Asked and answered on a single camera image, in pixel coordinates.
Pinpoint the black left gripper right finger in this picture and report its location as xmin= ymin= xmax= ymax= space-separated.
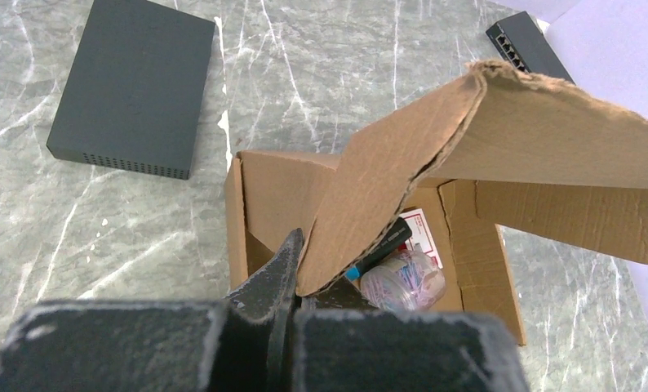
xmin=294 ymin=280 xmax=530 ymax=391

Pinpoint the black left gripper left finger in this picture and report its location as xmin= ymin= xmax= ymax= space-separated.
xmin=0 ymin=229 xmax=304 ymax=391

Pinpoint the clear box of paper clips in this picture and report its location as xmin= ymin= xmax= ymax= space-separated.
xmin=360 ymin=250 xmax=446 ymax=312

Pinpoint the black blue highlighter marker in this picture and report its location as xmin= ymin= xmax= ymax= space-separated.
xmin=344 ymin=217 xmax=412 ymax=281

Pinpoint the red white staples box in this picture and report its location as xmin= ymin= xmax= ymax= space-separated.
xmin=400 ymin=208 xmax=443 ymax=270

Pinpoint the brown cardboard box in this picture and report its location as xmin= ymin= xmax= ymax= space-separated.
xmin=224 ymin=60 xmax=648 ymax=344

